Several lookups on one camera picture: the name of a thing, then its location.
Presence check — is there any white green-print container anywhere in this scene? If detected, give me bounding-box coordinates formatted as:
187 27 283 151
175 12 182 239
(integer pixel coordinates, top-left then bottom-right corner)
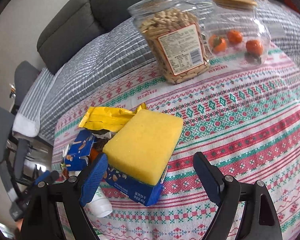
86 187 113 217

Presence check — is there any grey chair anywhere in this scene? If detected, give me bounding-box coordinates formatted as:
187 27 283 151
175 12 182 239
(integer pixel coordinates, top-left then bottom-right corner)
0 106 23 200
14 60 40 110

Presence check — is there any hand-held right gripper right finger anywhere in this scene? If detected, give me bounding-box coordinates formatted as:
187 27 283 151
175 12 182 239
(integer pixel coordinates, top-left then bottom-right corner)
193 151 283 240

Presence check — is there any clear plastic jar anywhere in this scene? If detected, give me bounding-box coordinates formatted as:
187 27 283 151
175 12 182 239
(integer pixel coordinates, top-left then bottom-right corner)
202 0 272 68

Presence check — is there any patterned tablecloth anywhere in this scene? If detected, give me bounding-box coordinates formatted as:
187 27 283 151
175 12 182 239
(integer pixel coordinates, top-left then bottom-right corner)
51 40 300 240

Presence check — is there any tangerine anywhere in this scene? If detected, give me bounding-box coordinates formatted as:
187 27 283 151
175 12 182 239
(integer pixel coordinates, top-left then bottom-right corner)
208 35 227 54
245 39 263 57
227 29 244 44

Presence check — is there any grey striped quilt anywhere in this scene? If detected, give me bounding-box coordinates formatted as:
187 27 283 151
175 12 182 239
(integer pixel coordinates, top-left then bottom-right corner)
12 0 300 143

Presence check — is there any wooden jar lid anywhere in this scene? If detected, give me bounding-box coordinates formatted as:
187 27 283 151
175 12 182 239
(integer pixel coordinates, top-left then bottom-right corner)
211 0 257 10

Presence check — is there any yellow sponge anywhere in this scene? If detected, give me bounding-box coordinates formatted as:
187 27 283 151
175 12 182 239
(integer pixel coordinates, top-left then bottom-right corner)
102 110 183 186

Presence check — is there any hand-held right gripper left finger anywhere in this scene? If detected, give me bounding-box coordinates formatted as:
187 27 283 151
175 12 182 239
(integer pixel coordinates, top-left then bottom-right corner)
19 152 108 240

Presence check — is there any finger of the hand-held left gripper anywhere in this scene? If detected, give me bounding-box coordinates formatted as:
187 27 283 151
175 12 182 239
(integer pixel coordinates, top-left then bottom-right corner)
32 170 60 187

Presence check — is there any yellow snack wrapper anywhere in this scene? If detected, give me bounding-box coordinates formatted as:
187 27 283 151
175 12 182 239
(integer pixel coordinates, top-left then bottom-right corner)
79 104 147 133

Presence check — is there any clear jar of nuts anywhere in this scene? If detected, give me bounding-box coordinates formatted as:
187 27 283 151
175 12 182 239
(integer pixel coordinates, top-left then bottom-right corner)
127 0 211 85

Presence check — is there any grey sofa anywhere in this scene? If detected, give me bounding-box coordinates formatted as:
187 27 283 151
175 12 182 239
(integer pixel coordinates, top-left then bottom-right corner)
37 0 253 75

